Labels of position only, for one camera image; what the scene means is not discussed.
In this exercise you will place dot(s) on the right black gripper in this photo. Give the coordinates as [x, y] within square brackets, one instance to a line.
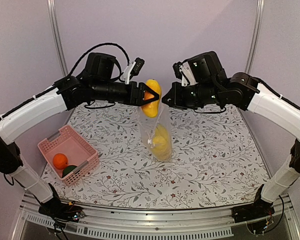
[175, 100]

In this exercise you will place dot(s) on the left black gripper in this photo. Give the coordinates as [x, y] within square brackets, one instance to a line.
[139, 99]

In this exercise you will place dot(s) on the clear zip top bag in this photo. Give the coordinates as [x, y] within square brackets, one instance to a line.
[147, 125]

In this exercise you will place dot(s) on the yellow banana bunch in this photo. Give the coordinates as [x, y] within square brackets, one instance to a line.
[160, 130]

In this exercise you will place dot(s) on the yellow lemon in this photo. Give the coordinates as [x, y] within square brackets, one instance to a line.
[159, 143]

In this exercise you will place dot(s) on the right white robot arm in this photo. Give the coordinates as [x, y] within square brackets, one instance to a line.
[202, 80]

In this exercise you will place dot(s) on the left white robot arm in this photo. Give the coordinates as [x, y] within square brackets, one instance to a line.
[94, 83]

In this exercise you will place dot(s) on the pink plastic basket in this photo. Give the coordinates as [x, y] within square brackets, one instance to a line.
[78, 151]

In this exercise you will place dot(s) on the orange fruit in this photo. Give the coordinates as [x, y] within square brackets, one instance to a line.
[60, 161]

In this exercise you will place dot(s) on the green avocado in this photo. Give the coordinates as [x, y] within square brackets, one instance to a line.
[66, 171]

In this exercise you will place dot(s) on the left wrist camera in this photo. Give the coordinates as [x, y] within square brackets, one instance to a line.
[132, 70]

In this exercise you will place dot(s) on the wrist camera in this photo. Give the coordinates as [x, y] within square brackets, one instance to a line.
[132, 70]
[183, 72]

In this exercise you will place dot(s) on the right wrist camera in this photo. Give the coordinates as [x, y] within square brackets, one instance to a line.
[183, 72]

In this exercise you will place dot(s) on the left aluminium frame post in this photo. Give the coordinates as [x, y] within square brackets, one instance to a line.
[52, 13]

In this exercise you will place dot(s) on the aluminium frame post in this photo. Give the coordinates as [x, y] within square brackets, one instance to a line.
[255, 36]
[52, 13]

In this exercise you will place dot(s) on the right aluminium frame post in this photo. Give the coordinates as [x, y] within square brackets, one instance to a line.
[255, 36]

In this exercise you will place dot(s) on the front aluminium rail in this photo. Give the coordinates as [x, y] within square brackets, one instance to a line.
[115, 223]

